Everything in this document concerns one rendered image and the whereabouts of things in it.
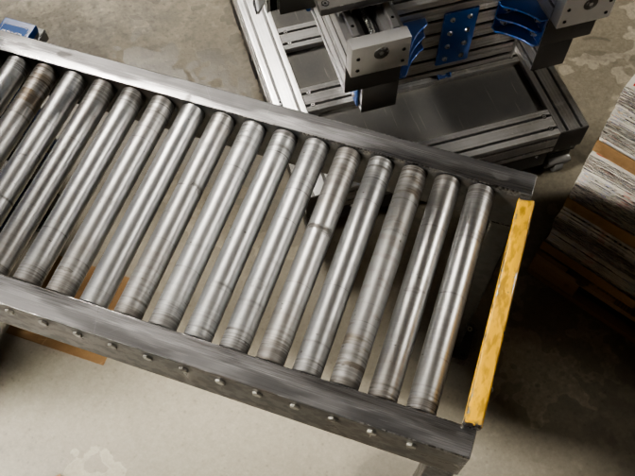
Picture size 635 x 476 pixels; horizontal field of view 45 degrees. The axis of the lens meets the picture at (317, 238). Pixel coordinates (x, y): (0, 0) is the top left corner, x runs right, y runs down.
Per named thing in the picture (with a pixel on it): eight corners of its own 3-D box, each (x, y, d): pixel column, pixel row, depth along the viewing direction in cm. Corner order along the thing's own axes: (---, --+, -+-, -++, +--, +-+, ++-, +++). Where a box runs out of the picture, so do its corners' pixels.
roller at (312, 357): (397, 167, 147) (393, 151, 143) (320, 392, 126) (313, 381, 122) (373, 164, 149) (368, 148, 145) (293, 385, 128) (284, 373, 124)
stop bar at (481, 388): (534, 206, 138) (537, 200, 136) (481, 433, 118) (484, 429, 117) (517, 201, 139) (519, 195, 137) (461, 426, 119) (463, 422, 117)
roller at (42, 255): (150, 101, 156) (145, 85, 152) (39, 300, 135) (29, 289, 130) (128, 95, 157) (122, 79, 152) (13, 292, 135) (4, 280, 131)
